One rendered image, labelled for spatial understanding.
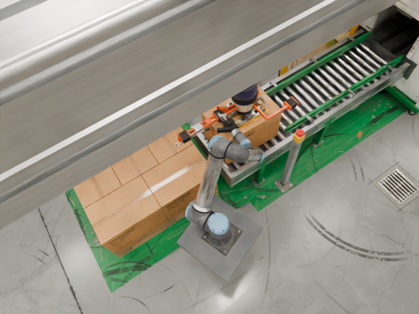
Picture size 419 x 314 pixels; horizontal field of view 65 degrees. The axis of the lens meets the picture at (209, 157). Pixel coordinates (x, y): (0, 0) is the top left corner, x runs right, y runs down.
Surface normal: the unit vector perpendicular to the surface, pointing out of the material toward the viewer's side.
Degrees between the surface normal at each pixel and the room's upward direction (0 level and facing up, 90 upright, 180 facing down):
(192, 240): 0
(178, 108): 90
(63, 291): 0
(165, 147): 0
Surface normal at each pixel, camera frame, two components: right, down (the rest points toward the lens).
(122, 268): -0.07, -0.48
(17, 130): 0.54, 0.72
